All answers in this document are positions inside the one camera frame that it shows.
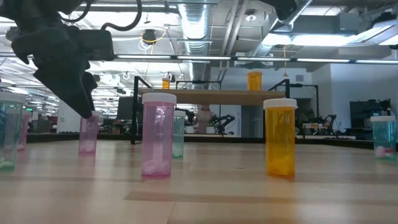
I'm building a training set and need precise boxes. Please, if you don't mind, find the silver ventilation duct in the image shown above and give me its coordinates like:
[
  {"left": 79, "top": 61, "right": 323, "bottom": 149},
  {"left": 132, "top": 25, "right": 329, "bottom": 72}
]
[
  {"left": 177, "top": 0, "right": 213, "bottom": 82},
  {"left": 245, "top": 0, "right": 313, "bottom": 70}
]

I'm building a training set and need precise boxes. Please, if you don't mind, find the LED strip light bar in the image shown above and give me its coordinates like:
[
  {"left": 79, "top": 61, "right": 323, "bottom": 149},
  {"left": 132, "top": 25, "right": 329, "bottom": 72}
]
[{"left": 0, "top": 52, "right": 398, "bottom": 65}]

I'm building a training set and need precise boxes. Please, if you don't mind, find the pink pill bottle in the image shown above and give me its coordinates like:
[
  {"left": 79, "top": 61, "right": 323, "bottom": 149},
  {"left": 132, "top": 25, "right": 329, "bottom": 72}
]
[
  {"left": 141, "top": 92, "right": 177, "bottom": 179},
  {"left": 18, "top": 110, "right": 32, "bottom": 152},
  {"left": 78, "top": 111, "right": 100, "bottom": 155}
]

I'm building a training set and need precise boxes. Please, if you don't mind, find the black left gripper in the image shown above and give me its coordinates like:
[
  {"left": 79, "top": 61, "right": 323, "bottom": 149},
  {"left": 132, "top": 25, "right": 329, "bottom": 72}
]
[{"left": 11, "top": 25, "right": 115, "bottom": 119}]

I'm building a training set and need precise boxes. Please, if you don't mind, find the black monitor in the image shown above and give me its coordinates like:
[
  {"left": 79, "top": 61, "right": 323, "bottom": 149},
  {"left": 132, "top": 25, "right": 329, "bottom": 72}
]
[{"left": 116, "top": 96, "right": 135, "bottom": 121}]

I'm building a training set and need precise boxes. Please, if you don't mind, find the teal pill bottle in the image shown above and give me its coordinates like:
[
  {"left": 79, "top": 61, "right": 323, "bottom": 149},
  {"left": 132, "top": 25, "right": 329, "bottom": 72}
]
[
  {"left": 369, "top": 115, "right": 397, "bottom": 161},
  {"left": 0, "top": 92, "right": 27, "bottom": 171},
  {"left": 172, "top": 111, "right": 187, "bottom": 159}
]

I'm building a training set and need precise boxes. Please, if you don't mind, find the black aluminium frame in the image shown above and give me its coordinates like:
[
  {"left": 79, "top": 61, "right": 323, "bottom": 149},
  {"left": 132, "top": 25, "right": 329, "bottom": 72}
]
[{"left": 26, "top": 132, "right": 376, "bottom": 150}]

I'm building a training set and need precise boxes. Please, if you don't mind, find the black overhead camera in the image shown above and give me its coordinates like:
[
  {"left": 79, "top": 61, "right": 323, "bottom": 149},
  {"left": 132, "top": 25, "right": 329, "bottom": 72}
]
[{"left": 142, "top": 28, "right": 157, "bottom": 45}]

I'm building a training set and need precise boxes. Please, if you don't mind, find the large orange pill bottle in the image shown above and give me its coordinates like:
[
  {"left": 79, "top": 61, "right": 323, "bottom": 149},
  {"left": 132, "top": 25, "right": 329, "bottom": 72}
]
[{"left": 246, "top": 70, "right": 263, "bottom": 91}]

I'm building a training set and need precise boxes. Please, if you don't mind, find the person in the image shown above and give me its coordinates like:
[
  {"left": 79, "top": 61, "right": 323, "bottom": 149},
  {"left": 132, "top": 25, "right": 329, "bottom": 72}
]
[{"left": 192, "top": 104, "right": 217, "bottom": 134}]

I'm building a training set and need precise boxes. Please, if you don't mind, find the black wall television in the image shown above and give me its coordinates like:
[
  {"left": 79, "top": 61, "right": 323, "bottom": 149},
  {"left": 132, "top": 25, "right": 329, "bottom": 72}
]
[{"left": 349, "top": 98, "right": 393, "bottom": 129}]

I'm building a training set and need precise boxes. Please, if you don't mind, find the wooden shelf with black legs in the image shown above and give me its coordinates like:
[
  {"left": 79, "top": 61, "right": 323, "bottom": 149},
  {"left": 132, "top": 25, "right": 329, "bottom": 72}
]
[{"left": 130, "top": 76, "right": 320, "bottom": 146}]

